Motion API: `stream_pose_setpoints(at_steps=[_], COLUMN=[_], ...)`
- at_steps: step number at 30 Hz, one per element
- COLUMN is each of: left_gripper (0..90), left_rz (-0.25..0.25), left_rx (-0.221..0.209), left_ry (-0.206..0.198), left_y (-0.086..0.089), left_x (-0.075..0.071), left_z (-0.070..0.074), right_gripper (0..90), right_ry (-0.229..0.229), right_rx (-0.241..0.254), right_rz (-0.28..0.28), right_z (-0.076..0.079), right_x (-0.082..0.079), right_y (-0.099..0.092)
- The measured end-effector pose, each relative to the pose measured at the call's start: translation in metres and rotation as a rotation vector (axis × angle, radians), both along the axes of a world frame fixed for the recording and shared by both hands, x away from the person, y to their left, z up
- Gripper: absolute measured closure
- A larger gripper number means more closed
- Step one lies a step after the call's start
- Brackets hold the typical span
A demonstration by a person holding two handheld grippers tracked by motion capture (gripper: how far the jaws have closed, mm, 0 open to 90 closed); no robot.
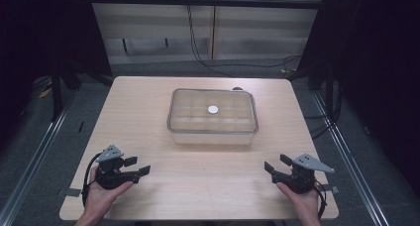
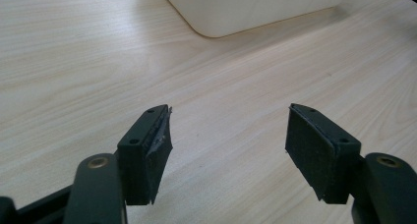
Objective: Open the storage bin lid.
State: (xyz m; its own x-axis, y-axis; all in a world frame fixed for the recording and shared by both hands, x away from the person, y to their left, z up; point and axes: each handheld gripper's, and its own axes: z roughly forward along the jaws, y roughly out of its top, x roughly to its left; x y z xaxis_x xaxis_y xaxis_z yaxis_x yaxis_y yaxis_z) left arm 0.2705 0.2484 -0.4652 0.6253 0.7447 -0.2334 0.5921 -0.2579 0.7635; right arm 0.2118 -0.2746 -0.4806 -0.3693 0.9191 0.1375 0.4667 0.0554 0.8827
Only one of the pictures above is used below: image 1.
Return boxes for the clear plastic box with lid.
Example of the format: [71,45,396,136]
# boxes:
[166,87,260,146]

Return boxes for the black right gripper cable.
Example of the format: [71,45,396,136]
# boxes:
[313,179,328,220]

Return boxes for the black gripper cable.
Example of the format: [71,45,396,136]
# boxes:
[80,152,103,208]
[313,179,328,220]

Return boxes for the black horizontal bar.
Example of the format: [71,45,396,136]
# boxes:
[87,0,323,10]

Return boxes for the metal floor rail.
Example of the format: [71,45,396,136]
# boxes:
[0,86,77,226]
[311,90,391,226]

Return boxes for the yellow floor tape piece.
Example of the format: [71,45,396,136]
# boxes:
[38,86,53,99]

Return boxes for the black floor cables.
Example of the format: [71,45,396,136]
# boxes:
[303,83,345,141]

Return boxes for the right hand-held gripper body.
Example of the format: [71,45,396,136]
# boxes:
[271,154,335,194]

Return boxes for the person's left hand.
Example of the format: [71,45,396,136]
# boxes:
[83,166,135,217]

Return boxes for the grey tape strip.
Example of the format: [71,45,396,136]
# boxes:
[318,183,341,195]
[57,187,82,198]

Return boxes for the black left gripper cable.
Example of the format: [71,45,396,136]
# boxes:
[80,152,103,208]

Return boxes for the black wall cable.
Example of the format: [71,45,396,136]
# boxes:
[185,0,302,78]

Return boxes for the dark curtain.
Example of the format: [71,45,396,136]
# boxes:
[296,0,420,190]
[0,0,113,88]

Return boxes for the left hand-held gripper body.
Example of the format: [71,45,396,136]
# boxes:
[94,144,142,190]

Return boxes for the person's right hand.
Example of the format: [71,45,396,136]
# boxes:
[275,181,322,220]

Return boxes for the black metal stand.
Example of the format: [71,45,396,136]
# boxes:
[49,62,64,122]

